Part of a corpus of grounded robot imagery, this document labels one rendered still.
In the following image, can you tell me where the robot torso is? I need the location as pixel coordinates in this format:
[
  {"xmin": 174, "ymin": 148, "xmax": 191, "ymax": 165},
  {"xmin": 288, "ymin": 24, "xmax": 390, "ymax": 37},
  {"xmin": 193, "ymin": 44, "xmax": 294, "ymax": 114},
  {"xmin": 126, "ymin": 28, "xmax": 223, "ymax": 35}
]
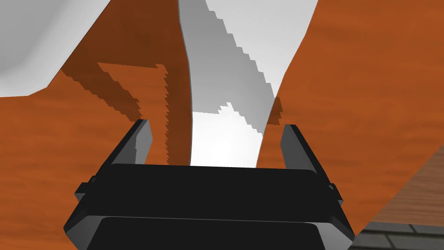
[{"xmin": 0, "ymin": 0, "xmax": 111, "ymax": 98}]

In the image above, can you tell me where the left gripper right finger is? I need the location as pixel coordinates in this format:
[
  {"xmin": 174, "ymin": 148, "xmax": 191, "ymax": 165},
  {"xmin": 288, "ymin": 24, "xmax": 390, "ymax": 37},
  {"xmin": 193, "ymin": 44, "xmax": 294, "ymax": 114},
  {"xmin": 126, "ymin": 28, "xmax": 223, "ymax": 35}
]
[{"xmin": 280, "ymin": 124, "xmax": 319, "ymax": 173}]

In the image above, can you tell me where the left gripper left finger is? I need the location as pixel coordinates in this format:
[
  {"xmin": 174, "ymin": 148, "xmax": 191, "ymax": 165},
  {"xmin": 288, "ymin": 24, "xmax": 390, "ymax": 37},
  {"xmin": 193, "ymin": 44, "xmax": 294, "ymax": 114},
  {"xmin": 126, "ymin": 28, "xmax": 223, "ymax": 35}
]
[{"xmin": 109, "ymin": 119, "xmax": 153, "ymax": 165}]

